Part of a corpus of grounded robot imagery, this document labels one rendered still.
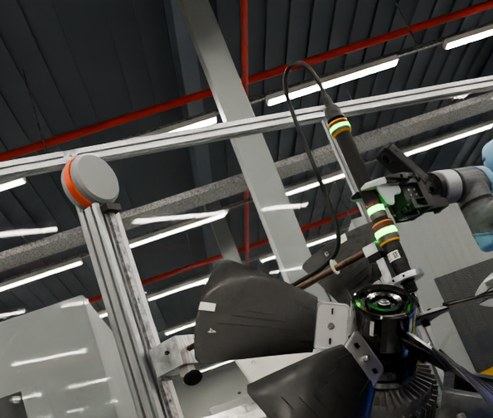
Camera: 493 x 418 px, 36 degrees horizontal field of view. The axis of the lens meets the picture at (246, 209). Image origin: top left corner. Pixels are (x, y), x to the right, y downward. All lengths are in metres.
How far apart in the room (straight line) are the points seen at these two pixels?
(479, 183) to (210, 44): 5.30
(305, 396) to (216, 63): 5.66
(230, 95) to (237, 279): 5.14
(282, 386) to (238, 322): 0.27
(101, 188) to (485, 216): 0.98
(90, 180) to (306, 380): 0.99
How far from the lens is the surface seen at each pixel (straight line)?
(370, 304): 1.43
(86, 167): 2.08
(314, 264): 1.74
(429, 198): 1.63
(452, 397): 1.50
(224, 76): 6.71
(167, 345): 1.85
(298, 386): 1.27
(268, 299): 1.49
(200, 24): 7.00
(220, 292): 1.52
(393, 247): 1.54
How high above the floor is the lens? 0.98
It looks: 20 degrees up
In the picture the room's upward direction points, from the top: 21 degrees counter-clockwise
